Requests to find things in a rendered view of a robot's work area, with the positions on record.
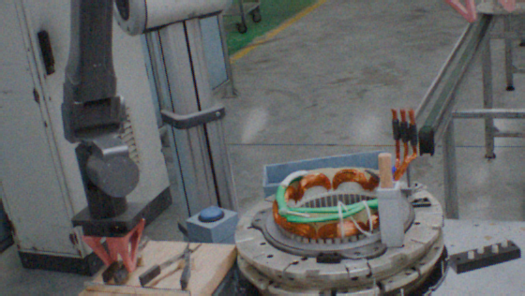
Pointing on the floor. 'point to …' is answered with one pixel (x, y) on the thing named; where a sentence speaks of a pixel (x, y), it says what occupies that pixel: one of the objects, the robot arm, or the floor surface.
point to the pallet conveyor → (444, 105)
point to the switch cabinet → (52, 186)
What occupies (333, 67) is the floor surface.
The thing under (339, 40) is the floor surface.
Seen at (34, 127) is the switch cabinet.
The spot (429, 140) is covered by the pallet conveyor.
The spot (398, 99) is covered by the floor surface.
